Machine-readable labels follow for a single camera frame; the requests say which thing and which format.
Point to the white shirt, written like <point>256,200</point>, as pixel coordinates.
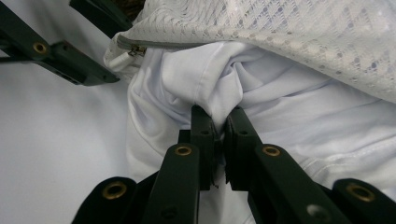
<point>311,124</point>

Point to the white mesh laundry bag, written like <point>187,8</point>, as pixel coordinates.
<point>280,37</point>

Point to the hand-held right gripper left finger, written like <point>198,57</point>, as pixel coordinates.
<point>180,186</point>

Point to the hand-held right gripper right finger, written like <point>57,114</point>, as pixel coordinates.
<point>274,186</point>

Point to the white table board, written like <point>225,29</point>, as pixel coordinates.
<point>46,140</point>

